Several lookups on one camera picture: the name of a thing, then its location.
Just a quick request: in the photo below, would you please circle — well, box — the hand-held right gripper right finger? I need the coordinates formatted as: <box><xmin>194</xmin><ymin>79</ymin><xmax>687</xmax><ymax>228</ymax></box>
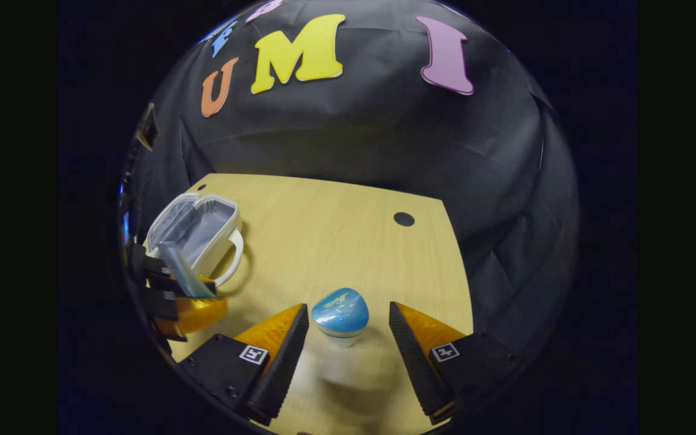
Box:
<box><xmin>388</xmin><ymin>301</ymin><xmax>528</xmax><ymax>425</ymax></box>

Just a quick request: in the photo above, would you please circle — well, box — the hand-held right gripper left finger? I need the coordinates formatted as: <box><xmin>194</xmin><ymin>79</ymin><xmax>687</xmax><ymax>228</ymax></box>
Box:
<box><xmin>176</xmin><ymin>303</ymin><xmax>311</xmax><ymax>427</ymax></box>

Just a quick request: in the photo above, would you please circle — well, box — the white and blue cream tube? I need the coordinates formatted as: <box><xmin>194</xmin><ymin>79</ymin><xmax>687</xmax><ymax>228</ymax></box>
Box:
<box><xmin>158</xmin><ymin>240</ymin><xmax>217</xmax><ymax>298</ymax></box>

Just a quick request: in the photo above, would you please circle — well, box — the white suitcase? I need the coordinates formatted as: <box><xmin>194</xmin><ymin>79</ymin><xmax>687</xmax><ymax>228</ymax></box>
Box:
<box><xmin>144</xmin><ymin>192</ymin><xmax>245</xmax><ymax>288</ymax></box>

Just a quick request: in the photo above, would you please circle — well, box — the blue glass lotion bottle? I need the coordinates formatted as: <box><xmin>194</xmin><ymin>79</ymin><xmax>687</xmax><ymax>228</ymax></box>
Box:
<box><xmin>311</xmin><ymin>288</ymin><xmax>370</xmax><ymax>349</ymax></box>

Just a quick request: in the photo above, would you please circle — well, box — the brown framed wall object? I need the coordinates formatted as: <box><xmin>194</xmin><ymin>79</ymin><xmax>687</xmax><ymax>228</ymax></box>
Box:
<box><xmin>135</xmin><ymin>103</ymin><xmax>159</xmax><ymax>152</ymax></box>

